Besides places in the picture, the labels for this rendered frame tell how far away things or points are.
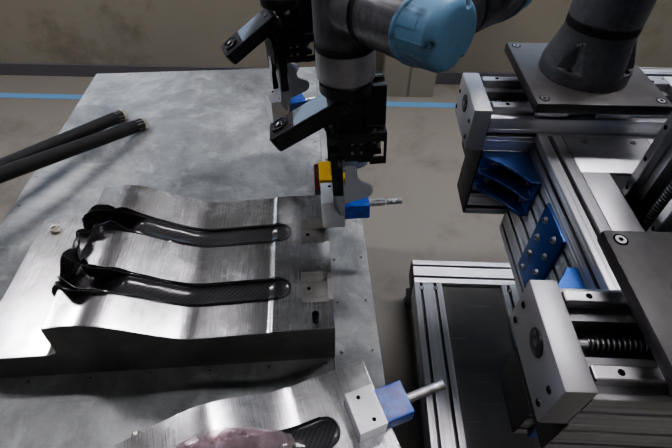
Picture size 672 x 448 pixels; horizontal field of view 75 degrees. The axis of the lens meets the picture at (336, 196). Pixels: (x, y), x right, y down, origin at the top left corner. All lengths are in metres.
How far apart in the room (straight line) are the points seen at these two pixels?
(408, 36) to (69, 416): 0.66
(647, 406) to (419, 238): 1.41
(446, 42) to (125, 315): 0.52
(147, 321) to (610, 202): 0.71
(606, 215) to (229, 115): 0.85
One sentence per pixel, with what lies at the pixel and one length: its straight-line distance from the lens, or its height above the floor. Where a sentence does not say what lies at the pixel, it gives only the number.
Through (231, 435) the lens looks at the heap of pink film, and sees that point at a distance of 0.57.
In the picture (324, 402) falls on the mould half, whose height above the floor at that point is 0.86.
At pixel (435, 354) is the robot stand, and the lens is 1.37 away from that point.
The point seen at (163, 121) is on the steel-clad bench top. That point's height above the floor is 0.80.
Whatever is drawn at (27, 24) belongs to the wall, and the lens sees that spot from 3.33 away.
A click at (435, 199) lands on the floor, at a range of 2.08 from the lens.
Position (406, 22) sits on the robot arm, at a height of 1.27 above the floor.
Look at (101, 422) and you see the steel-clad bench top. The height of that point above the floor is 0.80.
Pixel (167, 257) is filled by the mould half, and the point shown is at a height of 0.90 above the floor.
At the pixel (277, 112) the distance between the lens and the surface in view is 0.91.
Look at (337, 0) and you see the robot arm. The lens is 0.50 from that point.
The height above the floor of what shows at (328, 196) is 0.96.
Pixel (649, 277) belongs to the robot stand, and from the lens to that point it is 0.60.
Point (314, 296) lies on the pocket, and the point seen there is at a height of 0.86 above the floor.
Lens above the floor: 1.44
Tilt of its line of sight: 45 degrees down
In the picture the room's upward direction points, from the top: straight up
